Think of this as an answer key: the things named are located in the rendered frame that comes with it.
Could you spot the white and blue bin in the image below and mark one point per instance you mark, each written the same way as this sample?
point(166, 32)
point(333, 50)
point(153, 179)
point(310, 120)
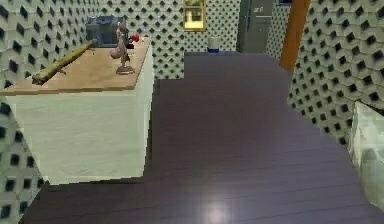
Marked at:
point(213, 45)

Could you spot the brown figurine statue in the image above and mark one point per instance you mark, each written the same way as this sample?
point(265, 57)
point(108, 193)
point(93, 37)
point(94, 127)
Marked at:
point(122, 50)

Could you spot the red apple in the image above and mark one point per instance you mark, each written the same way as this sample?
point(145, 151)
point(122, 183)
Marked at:
point(135, 37)

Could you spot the yellow framed picture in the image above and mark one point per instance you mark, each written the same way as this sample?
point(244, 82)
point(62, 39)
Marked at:
point(194, 15)

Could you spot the dark grey fridge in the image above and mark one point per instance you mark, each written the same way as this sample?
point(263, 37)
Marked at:
point(255, 26)

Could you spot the white cabinet with wooden top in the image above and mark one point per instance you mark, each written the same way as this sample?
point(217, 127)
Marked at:
point(83, 133)

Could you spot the dark blue box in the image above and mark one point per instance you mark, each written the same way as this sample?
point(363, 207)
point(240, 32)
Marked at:
point(101, 31)

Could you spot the orange wooden door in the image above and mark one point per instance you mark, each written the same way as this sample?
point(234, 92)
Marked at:
point(293, 33)

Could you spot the olive green baseball bat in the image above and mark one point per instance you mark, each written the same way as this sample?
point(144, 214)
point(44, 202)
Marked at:
point(60, 64)

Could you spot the pale grey marbled block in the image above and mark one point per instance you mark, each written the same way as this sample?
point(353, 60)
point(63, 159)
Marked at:
point(368, 150)

